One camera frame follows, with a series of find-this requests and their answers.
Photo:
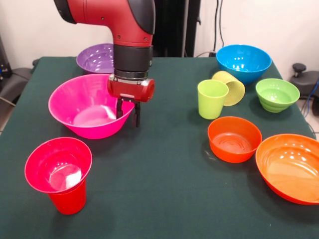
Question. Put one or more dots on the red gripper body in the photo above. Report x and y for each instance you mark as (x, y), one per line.
(129, 89)

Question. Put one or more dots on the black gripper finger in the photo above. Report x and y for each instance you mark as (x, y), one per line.
(119, 108)
(136, 117)

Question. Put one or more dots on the large magenta bowl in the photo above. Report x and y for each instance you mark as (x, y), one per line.
(82, 104)

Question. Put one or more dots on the small crimson pink bowl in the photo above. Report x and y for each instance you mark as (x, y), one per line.
(49, 159)

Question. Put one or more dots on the small orange bowl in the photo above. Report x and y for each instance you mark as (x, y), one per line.
(234, 149)

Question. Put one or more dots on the yellow cup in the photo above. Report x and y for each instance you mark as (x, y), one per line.
(236, 92)

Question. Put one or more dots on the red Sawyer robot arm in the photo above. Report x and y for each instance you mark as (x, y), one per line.
(119, 20)

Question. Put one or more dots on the purple bowl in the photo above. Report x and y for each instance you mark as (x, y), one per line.
(97, 59)

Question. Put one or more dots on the dark green tablecloth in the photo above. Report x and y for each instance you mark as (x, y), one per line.
(162, 174)

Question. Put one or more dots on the lime green cup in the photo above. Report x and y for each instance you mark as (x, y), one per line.
(211, 104)

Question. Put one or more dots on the black robot column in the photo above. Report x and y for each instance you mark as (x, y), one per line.
(174, 25)

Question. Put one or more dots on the red cup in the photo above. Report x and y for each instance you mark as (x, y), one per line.
(69, 201)

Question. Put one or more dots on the blue bowl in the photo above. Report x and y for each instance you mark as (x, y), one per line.
(244, 64)

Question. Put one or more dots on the black equipment box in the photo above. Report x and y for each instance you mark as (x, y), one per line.
(3, 62)

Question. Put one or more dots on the small green bowl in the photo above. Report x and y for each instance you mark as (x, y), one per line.
(277, 97)

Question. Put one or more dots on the large orange bowl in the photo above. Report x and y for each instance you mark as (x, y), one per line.
(291, 171)

